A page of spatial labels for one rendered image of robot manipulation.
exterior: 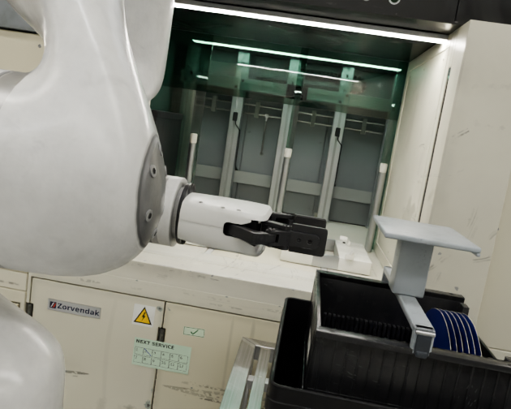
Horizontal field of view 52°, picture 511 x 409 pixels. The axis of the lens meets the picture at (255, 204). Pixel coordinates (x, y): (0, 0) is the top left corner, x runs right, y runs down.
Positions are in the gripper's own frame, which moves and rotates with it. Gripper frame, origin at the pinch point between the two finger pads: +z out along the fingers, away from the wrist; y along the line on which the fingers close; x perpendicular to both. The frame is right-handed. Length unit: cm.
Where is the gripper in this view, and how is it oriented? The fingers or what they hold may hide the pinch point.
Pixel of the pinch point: (311, 234)
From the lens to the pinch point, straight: 61.8
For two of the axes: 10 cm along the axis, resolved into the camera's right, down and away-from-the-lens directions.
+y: -1.1, 1.3, -9.9
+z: 9.8, 1.6, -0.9
